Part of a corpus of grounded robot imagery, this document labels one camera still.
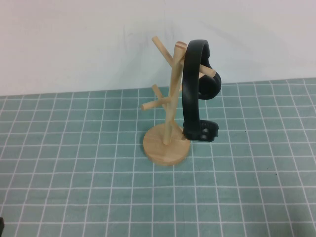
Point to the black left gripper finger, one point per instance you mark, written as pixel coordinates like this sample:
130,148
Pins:
1,228

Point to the black over-ear headphones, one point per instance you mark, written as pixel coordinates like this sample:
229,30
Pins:
190,98

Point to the wooden tree-shaped headphone stand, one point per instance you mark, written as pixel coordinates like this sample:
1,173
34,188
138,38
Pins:
168,148

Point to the green white-grid tablecloth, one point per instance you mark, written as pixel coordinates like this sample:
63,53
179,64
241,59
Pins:
74,160

